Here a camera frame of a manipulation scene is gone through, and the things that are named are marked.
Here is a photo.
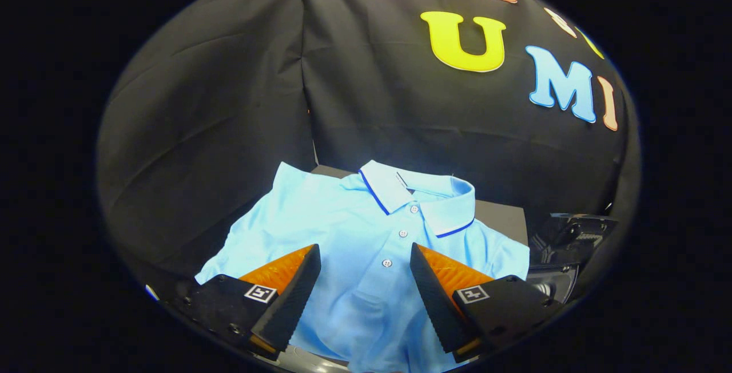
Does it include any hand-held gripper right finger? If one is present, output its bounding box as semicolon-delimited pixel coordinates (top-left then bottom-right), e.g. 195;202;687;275
409;243;564;364

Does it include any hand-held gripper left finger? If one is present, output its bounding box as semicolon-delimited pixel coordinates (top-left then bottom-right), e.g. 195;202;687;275
172;243;322;362

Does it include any light blue polo shirt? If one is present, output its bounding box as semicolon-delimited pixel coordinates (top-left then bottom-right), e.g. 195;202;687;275
194;160;531;373

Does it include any dark washing machine lid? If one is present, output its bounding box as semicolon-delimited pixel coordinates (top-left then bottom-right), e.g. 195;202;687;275
529;213;618;268

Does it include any grey cabinet with black top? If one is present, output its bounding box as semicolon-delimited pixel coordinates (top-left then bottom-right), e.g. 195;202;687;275
312;164;530;246

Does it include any black backdrop cloth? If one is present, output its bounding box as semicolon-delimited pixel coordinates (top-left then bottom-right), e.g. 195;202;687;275
96;0;641;305

